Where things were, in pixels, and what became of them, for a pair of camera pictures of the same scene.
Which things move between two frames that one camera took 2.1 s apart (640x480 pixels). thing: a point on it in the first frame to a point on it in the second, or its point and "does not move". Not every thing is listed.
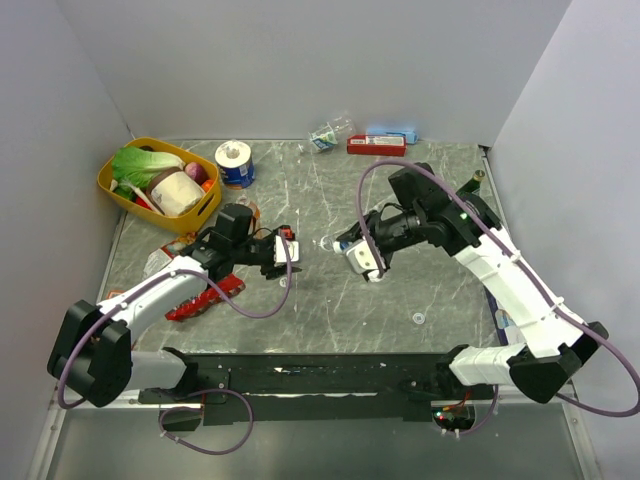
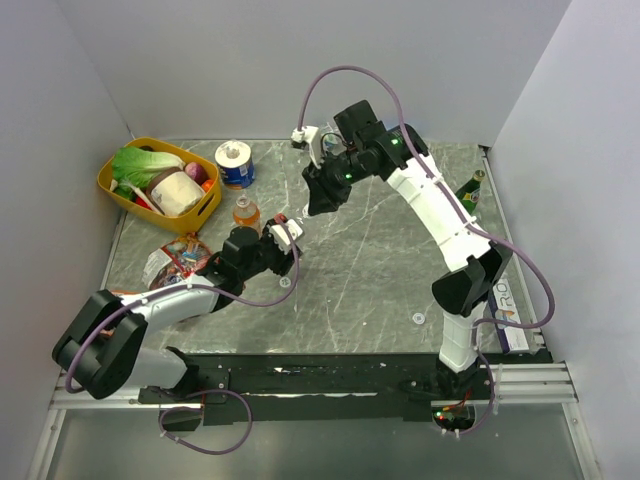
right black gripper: [356, 232] to [322, 196]
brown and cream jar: [174, 192] does not move
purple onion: [197, 172] does not move
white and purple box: [508, 332] does not move
